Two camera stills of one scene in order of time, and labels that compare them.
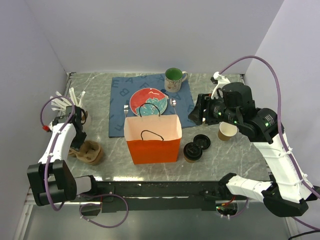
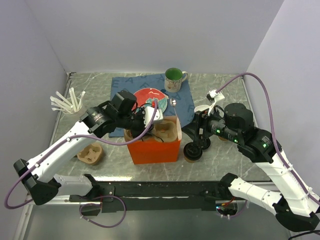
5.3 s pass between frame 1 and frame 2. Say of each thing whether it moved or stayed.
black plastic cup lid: stayed
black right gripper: moved
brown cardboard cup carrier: stayed
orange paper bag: stayed
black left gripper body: moved
